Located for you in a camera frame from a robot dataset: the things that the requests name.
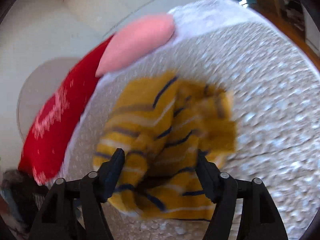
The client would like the yellow striped knit sweater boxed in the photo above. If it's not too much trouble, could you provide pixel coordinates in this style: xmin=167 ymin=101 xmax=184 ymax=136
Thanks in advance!
xmin=93 ymin=72 xmax=236 ymax=220

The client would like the grey checked garment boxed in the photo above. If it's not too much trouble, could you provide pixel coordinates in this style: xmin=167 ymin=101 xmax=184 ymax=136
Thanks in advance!
xmin=1 ymin=169 xmax=33 ymax=196

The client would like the red patterned pillow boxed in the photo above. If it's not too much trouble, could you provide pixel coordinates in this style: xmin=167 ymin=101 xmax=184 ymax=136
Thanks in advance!
xmin=18 ymin=38 xmax=111 ymax=185

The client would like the round white side table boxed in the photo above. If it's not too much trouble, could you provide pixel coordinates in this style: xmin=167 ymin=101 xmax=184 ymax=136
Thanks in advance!
xmin=16 ymin=57 xmax=80 ymax=140

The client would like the pink pillow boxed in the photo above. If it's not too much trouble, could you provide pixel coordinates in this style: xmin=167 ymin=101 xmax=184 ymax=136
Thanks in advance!
xmin=95 ymin=14 xmax=175 ymax=77

